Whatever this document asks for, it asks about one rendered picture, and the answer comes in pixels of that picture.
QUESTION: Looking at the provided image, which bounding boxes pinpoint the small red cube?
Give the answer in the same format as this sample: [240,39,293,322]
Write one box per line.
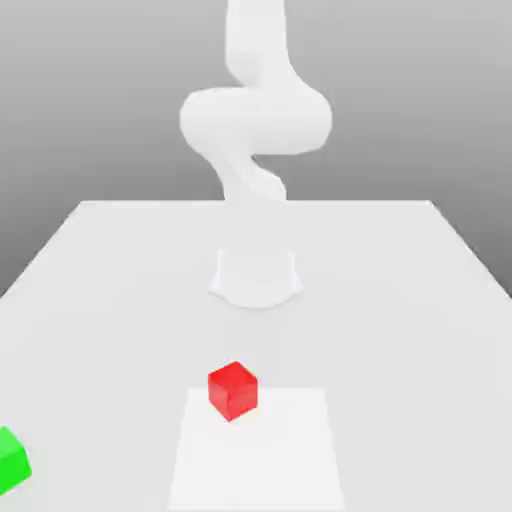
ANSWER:
[207,360,259,423]

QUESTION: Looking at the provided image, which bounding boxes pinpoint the small green cube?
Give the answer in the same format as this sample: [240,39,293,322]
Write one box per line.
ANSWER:
[0,425,33,498]

